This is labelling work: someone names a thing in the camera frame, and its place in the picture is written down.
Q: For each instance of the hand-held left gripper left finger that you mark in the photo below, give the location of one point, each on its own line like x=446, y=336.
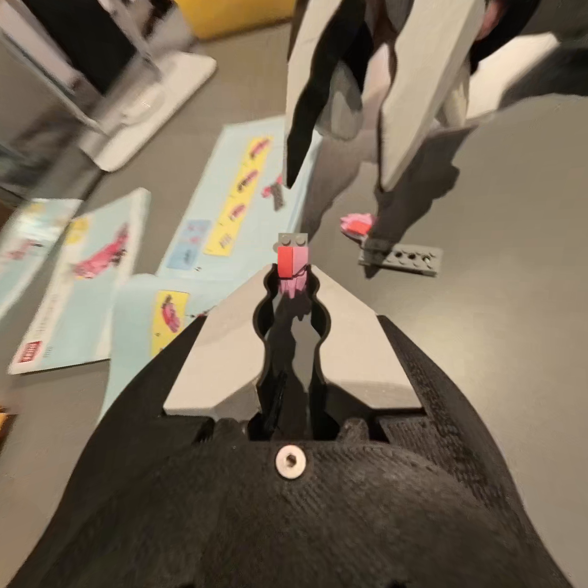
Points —
x=216, y=367

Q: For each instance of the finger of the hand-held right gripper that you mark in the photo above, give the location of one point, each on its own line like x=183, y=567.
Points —
x=307, y=55
x=427, y=69

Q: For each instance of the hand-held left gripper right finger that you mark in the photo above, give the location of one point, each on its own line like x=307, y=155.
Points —
x=363, y=363

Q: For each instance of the long grey holed plate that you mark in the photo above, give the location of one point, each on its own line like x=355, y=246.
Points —
x=409, y=259

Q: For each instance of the small grey brick plate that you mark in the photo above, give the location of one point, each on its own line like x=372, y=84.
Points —
x=292, y=240

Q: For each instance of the grey desk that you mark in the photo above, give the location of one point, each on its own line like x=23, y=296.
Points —
x=505, y=321

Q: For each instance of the person's right hand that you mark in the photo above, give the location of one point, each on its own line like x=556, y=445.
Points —
x=488, y=16

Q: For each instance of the closed booklet red bird cover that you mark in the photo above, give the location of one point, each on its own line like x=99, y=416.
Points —
x=69, y=298

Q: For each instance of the open light blue instruction booklet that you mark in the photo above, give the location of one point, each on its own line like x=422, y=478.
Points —
x=202, y=193

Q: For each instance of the closed booklet flamingo cover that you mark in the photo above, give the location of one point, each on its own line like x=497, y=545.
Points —
x=27, y=248

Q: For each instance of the black monitor screen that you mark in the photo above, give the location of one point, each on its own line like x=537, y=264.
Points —
x=82, y=36

